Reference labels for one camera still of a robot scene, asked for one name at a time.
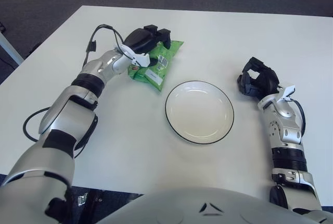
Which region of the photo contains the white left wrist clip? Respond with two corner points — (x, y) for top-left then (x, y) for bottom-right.
(119, 44), (151, 68)

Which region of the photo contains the green snack bag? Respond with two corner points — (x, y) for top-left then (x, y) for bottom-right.
(127, 40), (185, 92)

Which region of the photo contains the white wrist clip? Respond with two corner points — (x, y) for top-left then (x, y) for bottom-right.
(278, 84), (297, 103)
(119, 44), (151, 68)

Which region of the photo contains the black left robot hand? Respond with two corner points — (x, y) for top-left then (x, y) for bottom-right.
(124, 24), (173, 66)

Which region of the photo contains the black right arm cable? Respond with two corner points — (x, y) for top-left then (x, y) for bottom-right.
(291, 98), (306, 139)

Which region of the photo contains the silver robot torso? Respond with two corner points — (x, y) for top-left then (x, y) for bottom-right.
(96, 186), (333, 224)

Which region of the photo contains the white plate with black rim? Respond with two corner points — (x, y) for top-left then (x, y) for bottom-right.
(165, 80), (235, 145)

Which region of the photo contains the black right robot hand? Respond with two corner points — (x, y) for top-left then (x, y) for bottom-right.
(236, 57), (280, 97)

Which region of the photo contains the white neighbouring table leg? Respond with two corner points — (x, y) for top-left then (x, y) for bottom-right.
(0, 32), (24, 66)

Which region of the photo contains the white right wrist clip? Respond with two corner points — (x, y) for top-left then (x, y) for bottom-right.
(278, 84), (297, 103)

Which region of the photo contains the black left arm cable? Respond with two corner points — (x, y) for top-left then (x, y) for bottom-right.
(23, 24), (126, 157)

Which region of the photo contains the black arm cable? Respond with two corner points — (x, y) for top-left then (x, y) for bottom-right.
(291, 98), (306, 139)
(23, 24), (126, 157)

